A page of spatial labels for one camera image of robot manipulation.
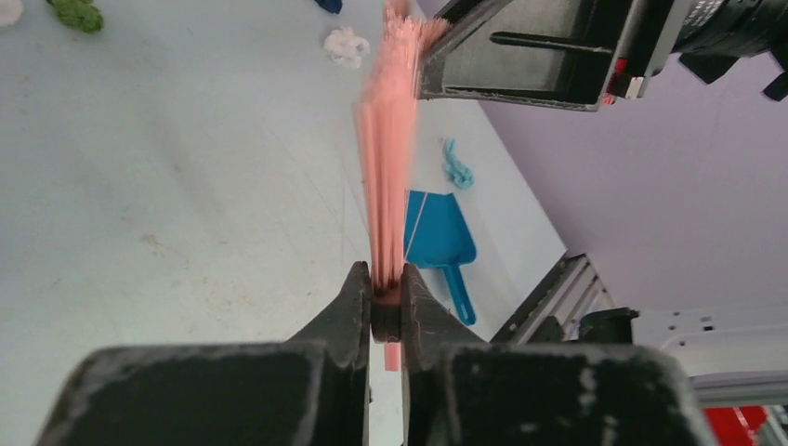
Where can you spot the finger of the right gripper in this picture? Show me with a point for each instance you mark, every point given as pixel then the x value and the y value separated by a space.
pixel 567 55

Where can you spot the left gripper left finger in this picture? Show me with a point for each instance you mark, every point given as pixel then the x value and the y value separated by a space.
pixel 311 389

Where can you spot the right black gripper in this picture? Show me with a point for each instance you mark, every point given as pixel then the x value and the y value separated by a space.
pixel 716 34

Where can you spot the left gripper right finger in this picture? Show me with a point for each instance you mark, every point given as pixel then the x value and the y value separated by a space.
pixel 460 390

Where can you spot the blue plastic dustpan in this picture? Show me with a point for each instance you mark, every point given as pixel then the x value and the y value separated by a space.
pixel 438 237

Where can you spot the pink hand brush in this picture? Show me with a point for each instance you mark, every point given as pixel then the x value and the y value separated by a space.
pixel 385 123

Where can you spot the light blue paper scrap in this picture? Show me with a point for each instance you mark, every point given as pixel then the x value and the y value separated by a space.
pixel 456 172

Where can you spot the white paper scrap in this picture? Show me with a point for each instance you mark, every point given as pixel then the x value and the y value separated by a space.
pixel 346 48
pixel 10 12

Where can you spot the dark blue paper scrap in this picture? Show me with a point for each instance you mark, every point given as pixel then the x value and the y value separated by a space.
pixel 330 6

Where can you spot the red box in background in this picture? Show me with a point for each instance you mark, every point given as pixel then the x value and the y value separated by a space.
pixel 736 426

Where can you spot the green paper scrap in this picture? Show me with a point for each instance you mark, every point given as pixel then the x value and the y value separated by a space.
pixel 80 15

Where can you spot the aluminium frame rail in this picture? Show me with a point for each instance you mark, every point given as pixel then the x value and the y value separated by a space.
pixel 553 310

